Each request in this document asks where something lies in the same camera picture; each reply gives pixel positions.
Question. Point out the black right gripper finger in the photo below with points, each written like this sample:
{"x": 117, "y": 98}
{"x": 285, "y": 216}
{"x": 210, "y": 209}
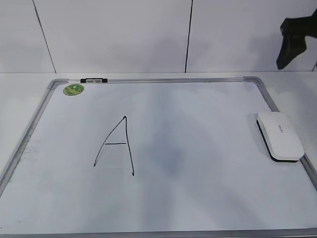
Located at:
{"x": 292, "y": 46}

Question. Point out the white board eraser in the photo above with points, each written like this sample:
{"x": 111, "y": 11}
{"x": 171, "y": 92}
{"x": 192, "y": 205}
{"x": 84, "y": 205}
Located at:
{"x": 280, "y": 137}

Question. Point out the white board with grey frame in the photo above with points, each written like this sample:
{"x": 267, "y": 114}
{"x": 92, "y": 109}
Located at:
{"x": 162, "y": 158}

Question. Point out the black marker clip on frame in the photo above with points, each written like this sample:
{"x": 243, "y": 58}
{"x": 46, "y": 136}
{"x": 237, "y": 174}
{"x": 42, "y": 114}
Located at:
{"x": 93, "y": 80}

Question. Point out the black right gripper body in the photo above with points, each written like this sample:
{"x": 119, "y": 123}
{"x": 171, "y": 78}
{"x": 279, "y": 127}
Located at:
{"x": 302, "y": 26}

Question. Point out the round green magnet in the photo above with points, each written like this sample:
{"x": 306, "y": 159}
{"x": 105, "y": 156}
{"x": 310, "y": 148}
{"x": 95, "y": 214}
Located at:
{"x": 73, "y": 89}

